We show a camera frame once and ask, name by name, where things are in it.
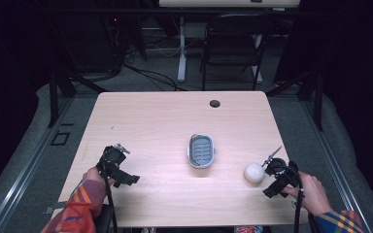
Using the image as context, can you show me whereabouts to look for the black floor cable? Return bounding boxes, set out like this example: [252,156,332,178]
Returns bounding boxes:
[121,61,188,92]

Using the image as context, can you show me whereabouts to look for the person's right hand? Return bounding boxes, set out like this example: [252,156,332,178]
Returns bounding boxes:
[282,171,334,217]

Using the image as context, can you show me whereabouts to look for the metal floor rail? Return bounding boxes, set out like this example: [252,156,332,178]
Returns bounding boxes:
[299,98,373,233]
[0,96,76,233]

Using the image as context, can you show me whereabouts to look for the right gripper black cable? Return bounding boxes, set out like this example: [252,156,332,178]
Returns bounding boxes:
[292,185,306,233]

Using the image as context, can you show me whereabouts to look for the black metal stand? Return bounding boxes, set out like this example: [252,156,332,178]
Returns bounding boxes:
[265,68,325,132]
[46,62,109,129]

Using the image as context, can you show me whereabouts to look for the white desk top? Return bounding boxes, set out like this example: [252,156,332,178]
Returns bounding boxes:
[158,0,301,9]

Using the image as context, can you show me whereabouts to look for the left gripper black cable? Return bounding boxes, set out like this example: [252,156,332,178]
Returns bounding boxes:
[100,161,119,233]

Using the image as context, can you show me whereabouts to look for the person's patterned clothing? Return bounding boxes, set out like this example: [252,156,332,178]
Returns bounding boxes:
[233,225,264,233]

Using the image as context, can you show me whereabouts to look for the dark computer tower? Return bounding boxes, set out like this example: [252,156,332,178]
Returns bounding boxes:
[72,11,124,74]

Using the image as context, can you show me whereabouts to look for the grey soap dish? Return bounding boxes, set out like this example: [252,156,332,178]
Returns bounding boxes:
[186,133,217,170]

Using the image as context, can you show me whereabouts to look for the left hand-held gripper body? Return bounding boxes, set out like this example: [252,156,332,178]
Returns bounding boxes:
[96,145,141,189]

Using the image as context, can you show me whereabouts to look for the black folding chair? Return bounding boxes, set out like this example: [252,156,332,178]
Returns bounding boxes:
[199,13,277,92]

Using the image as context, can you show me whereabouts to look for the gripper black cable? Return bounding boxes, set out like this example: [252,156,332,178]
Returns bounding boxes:
[100,161,119,233]
[292,185,306,233]

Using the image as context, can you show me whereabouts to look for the person's left hand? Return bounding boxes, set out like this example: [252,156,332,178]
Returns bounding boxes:
[82,165,117,188]

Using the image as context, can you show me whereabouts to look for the white ball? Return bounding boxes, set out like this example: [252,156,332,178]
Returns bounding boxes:
[243,162,266,184]

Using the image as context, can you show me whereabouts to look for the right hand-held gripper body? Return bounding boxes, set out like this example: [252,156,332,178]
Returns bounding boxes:
[261,157,301,199]

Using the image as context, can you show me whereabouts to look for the white desk leg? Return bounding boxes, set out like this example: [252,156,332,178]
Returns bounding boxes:
[177,17,189,83]

